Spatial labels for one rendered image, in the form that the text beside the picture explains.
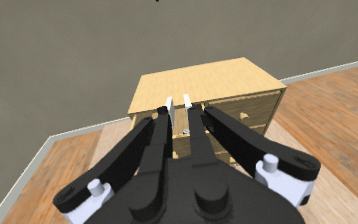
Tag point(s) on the small wooden chest of drawers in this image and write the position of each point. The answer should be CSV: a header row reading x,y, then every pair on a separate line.
x,y
204,83

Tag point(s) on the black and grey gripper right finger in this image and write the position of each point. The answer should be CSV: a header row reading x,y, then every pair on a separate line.
x,y
288,171

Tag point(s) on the brown wooden drawer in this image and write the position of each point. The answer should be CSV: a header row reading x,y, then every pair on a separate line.
x,y
257,108
181,142
218,147
225,157

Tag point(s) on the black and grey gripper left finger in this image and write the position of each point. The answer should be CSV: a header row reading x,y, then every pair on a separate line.
x,y
83,196

